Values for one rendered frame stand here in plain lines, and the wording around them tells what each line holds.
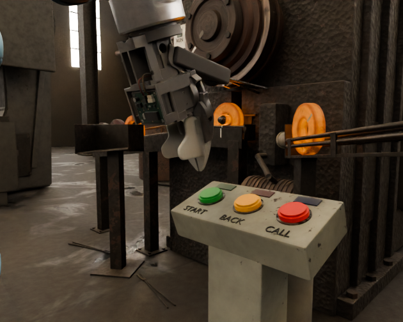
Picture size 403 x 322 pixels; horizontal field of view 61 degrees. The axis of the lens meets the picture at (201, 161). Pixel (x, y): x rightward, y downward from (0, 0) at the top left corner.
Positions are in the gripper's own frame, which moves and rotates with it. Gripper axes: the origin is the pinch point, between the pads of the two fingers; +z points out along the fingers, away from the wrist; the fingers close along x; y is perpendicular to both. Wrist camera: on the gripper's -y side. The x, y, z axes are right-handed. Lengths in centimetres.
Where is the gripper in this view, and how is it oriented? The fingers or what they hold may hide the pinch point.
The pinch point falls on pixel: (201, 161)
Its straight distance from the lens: 53.0
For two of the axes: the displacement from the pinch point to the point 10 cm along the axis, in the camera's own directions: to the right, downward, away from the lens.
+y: -6.7, 4.1, -6.2
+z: 2.4, 9.1, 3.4
